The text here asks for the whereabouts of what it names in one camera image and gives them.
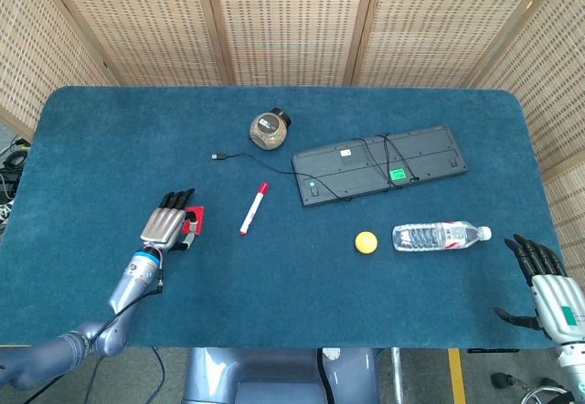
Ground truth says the woven bamboo screen panel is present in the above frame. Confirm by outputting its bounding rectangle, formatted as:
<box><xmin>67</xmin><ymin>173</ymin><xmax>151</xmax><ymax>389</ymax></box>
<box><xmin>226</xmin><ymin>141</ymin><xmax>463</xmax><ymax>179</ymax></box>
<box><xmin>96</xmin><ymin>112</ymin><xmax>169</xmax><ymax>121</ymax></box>
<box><xmin>351</xmin><ymin>0</ymin><xmax>561</xmax><ymax>89</ymax></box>
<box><xmin>38</xmin><ymin>0</ymin><xmax>234</xmax><ymax>88</ymax></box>
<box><xmin>203</xmin><ymin>0</ymin><xmax>380</xmax><ymax>88</ymax></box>
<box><xmin>465</xmin><ymin>0</ymin><xmax>585</xmax><ymax>263</ymax></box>
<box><xmin>0</xmin><ymin>0</ymin><xmax>113</xmax><ymax>143</ymax></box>

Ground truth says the black floor cable bundle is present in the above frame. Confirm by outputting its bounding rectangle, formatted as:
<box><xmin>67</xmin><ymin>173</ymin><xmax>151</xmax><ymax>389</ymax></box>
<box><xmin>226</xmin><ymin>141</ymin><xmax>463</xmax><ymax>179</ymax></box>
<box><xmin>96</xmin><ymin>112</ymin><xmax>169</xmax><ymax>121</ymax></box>
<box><xmin>0</xmin><ymin>133</ymin><xmax>31</xmax><ymax>204</ymax></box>

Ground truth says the black keyboard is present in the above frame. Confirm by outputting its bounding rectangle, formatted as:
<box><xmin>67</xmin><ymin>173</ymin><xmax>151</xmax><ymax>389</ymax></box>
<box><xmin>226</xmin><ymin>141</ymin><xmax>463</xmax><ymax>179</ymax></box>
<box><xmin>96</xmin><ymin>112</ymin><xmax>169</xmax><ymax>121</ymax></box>
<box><xmin>292</xmin><ymin>124</ymin><xmax>470</xmax><ymax>207</ymax></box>

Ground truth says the yellow floor tape strip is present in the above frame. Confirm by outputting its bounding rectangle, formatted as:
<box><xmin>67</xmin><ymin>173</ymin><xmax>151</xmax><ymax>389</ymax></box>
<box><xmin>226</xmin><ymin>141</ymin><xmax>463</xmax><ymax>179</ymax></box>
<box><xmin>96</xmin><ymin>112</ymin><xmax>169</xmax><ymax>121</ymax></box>
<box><xmin>447</xmin><ymin>348</ymin><xmax>468</xmax><ymax>404</ymax></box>

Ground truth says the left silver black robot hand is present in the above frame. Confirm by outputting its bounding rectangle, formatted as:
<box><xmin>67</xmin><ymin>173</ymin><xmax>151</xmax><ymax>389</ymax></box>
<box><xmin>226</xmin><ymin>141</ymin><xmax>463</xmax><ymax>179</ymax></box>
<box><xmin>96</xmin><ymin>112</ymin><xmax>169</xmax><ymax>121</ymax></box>
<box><xmin>139</xmin><ymin>187</ymin><xmax>200</xmax><ymax>253</ymax></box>

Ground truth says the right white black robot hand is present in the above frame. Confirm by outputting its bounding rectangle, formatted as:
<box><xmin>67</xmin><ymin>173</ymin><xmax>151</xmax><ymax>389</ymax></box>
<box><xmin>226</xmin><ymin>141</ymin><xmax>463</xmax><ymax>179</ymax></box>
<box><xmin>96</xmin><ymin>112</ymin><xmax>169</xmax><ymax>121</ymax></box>
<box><xmin>493</xmin><ymin>233</ymin><xmax>585</xmax><ymax>345</ymax></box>

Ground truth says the round glass jar black lid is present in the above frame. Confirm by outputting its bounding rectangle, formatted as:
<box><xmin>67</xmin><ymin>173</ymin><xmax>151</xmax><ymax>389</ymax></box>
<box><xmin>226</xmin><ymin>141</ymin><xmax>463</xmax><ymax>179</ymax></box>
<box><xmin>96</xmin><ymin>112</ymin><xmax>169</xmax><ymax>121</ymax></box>
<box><xmin>249</xmin><ymin>107</ymin><xmax>293</xmax><ymax>151</ymax></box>

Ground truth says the thick black torso cable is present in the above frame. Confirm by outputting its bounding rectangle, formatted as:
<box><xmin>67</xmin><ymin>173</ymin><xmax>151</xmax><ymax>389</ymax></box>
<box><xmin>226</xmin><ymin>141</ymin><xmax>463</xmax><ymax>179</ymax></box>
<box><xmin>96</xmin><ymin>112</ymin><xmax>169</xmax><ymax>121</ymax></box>
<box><xmin>316</xmin><ymin>347</ymin><xmax>342</xmax><ymax>404</ymax></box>

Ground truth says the black caster chair base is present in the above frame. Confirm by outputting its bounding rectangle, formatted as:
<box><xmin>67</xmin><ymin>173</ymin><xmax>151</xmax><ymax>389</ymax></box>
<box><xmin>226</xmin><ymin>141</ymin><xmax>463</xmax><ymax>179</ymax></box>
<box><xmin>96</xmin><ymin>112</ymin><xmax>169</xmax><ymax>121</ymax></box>
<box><xmin>490</xmin><ymin>371</ymin><xmax>572</xmax><ymax>404</ymax></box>

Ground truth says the grey-blue robot torso base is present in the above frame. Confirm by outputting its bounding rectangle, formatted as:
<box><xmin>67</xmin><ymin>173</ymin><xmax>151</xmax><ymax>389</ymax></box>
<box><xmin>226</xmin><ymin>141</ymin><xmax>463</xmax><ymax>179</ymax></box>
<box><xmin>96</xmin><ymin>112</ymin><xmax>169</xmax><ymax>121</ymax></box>
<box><xmin>182</xmin><ymin>346</ymin><xmax>380</xmax><ymax>404</ymax></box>

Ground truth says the yellow ball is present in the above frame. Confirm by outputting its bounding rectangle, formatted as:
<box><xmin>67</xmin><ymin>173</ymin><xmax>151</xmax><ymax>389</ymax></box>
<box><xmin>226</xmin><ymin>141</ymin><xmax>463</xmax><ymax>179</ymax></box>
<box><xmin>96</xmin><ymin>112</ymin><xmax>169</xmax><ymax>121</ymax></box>
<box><xmin>355</xmin><ymin>230</ymin><xmax>379</xmax><ymax>255</ymax></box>

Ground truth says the blue floor cable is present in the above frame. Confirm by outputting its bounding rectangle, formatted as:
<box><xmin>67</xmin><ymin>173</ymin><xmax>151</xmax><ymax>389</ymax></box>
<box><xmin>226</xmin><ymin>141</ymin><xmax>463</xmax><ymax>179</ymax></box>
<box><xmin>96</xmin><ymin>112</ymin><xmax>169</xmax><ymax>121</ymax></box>
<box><xmin>84</xmin><ymin>346</ymin><xmax>166</xmax><ymax>404</ymax></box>

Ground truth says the blue felt table cover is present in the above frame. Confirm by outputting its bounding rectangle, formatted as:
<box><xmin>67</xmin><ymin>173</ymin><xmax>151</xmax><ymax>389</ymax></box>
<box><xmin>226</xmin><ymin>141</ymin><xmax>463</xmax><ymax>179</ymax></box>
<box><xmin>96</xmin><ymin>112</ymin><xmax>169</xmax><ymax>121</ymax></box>
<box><xmin>0</xmin><ymin>85</ymin><xmax>566</xmax><ymax>350</ymax></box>

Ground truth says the clear plastic water bottle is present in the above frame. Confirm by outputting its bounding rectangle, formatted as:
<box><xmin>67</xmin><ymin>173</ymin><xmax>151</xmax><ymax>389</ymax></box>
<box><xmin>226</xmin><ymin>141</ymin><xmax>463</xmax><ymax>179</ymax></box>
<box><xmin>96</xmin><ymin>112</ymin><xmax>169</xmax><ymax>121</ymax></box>
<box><xmin>391</xmin><ymin>220</ymin><xmax>493</xmax><ymax>253</ymax></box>

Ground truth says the red rectangular card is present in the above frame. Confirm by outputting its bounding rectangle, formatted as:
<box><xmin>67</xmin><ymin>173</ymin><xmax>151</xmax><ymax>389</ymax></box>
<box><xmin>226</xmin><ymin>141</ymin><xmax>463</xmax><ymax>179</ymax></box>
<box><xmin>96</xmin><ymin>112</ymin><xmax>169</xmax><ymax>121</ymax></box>
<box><xmin>180</xmin><ymin>205</ymin><xmax>206</xmax><ymax>240</ymax></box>

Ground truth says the red white marker pen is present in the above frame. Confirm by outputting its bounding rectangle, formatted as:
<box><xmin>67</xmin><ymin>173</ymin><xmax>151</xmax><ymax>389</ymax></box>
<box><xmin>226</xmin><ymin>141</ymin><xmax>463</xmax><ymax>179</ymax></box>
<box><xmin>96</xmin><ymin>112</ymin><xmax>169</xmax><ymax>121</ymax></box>
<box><xmin>239</xmin><ymin>181</ymin><xmax>271</xmax><ymax>237</ymax></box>

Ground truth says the metal table leg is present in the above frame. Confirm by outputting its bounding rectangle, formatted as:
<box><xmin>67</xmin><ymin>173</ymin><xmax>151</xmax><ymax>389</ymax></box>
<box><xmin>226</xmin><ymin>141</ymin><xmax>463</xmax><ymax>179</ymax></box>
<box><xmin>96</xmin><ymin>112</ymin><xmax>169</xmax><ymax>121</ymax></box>
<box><xmin>389</xmin><ymin>347</ymin><xmax>407</xmax><ymax>404</ymax></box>

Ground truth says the black USB keyboard cable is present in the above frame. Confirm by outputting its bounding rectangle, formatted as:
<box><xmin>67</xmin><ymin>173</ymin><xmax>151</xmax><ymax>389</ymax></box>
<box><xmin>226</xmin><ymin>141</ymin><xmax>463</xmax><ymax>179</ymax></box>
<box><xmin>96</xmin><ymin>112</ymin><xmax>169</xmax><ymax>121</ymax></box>
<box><xmin>210</xmin><ymin>133</ymin><xmax>421</xmax><ymax>202</ymax></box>

